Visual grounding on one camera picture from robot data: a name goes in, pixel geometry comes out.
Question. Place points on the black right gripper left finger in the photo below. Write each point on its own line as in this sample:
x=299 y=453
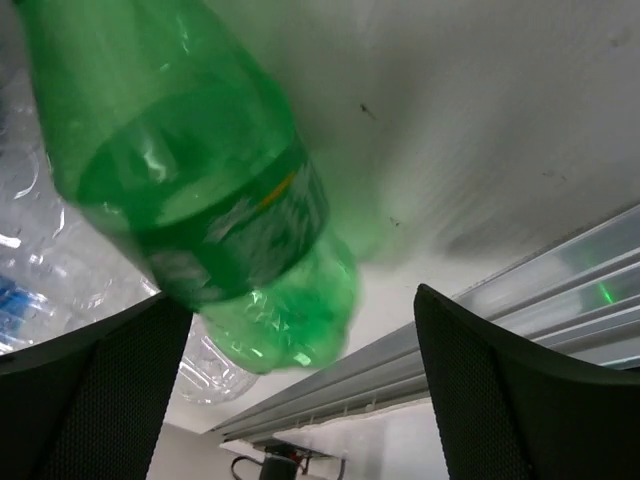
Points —
x=90 y=404

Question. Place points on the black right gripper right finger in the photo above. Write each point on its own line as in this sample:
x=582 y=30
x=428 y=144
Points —
x=508 y=408

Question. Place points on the clear unlabelled plastic bottle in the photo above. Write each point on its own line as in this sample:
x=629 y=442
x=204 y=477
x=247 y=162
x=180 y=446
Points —
x=57 y=273

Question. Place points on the green plastic bottle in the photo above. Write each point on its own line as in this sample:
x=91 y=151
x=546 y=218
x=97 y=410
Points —
x=167 y=136

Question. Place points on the aluminium table frame rail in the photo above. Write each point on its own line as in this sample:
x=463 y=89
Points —
x=579 y=298

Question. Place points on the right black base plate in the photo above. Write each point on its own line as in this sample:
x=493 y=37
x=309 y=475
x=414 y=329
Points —
x=277 y=459

